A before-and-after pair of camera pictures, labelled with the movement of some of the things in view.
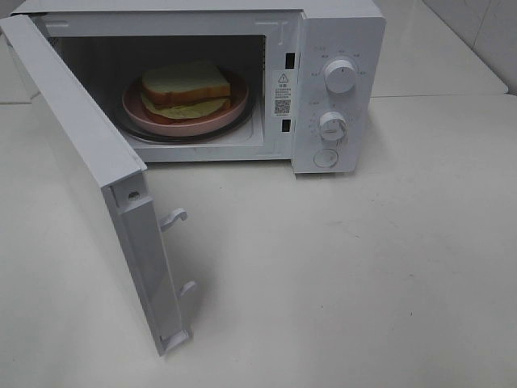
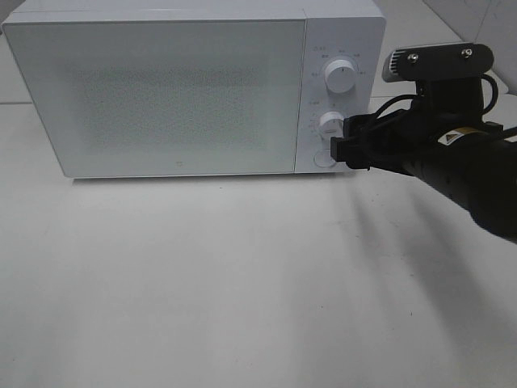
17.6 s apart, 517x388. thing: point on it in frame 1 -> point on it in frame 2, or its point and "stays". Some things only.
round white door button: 325,158 stays
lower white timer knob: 333,127 stays
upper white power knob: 340,76 stays
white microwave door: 123,176 -> 150,98
